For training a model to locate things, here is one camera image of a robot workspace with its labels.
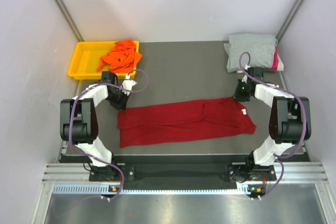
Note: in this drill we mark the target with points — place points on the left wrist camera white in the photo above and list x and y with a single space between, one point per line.
127 84

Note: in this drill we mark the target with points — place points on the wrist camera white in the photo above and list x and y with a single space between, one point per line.
127 84
245 77

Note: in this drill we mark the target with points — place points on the folded grey t shirt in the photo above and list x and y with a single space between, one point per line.
245 40

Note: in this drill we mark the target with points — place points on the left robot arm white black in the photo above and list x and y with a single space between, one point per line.
78 118

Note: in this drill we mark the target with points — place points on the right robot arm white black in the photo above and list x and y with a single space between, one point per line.
289 122

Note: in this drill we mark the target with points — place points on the dark red t shirt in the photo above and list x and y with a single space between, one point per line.
183 122

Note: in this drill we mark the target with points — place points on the orange t shirt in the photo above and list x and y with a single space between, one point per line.
122 58

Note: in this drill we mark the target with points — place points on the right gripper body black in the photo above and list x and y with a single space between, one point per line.
241 93

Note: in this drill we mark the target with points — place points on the yellow plastic bin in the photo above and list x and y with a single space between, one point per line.
86 58

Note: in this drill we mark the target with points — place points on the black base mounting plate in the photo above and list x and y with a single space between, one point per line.
224 171

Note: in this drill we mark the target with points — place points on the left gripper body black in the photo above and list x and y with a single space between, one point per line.
117 100

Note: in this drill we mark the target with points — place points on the folded pink white t shirt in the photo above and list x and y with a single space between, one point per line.
278 61

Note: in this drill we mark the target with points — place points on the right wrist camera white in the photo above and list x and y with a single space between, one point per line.
245 77

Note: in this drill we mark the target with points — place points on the aluminium frame rail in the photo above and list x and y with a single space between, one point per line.
294 173

